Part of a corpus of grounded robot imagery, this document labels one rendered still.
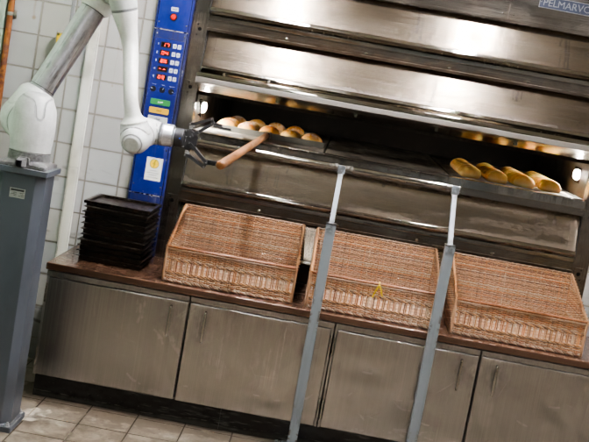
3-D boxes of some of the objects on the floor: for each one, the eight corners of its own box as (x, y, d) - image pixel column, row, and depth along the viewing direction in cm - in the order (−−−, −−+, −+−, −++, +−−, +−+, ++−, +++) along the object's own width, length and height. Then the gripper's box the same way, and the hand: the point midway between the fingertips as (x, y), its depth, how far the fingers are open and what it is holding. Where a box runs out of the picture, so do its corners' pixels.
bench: (61, 363, 512) (80, 242, 505) (576, 460, 505) (602, 338, 497) (25, 397, 457) (46, 262, 449) (603, 507, 449) (634, 371, 441)
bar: (131, 400, 478) (173, 133, 462) (419, 454, 474) (471, 187, 458) (115, 422, 447) (160, 137, 431) (423, 481, 443) (480, 195, 427)
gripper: (181, 104, 434) (234, 115, 433) (170, 167, 437) (223, 176, 436) (178, 105, 426) (232, 115, 426) (167, 168, 430) (221, 178, 429)
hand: (225, 146), depth 431 cm, fingers open, 13 cm apart
